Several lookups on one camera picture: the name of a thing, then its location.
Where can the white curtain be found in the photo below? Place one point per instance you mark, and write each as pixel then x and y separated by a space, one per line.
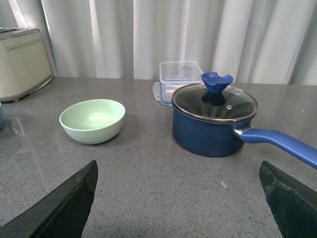
pixel 255 41

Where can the cream toaster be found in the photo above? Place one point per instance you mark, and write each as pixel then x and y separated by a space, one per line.
pixel 24 64

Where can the clear plastic food container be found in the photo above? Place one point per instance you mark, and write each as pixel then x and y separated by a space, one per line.
pixel 172 75

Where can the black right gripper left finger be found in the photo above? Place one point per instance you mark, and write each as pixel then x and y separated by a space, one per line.
pixel 63 213

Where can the green bowl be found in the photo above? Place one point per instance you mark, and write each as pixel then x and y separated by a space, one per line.
pixel 93 121

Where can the glass lid blue knob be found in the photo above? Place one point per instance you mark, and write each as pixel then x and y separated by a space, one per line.
pixel 215 100

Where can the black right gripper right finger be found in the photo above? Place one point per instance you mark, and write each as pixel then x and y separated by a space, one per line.
pixel 293 204

